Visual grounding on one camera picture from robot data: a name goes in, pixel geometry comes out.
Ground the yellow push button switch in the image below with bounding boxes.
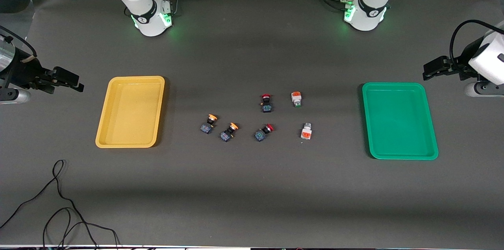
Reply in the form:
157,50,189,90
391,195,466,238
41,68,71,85
200,114,218,134
220,122,239,143

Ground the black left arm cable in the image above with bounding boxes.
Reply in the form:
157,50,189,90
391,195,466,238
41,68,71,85
449,19,504,69

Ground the dark grey table mat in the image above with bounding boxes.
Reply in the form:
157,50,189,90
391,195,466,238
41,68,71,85
0,0,504,248

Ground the loose thin black cable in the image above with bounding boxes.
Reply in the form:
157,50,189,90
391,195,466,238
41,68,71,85
0,159,120,250

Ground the yellow plastic tray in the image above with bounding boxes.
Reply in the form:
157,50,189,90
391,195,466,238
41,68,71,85
95,76,166,149

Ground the green plastic tray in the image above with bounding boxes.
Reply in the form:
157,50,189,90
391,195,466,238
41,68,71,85
362,82,439,161

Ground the red push button switch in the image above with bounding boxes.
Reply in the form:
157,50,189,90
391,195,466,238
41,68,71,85
254,124,274,142
260,93,274,113

